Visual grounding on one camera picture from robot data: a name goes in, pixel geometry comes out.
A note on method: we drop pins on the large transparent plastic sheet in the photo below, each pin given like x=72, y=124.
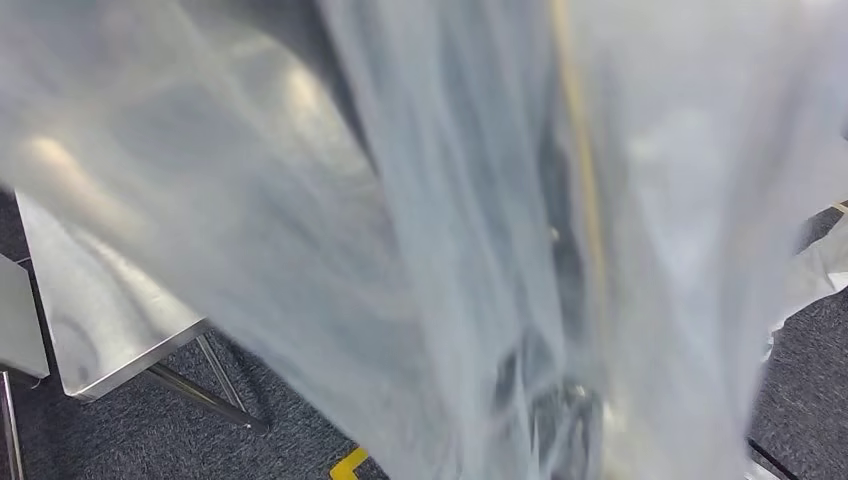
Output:
x=424, y=199

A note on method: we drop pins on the stainless steel workbench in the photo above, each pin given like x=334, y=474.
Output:
x=99, y=318

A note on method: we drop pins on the yellow floor tape outline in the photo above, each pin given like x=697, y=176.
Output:
x=348, y=465

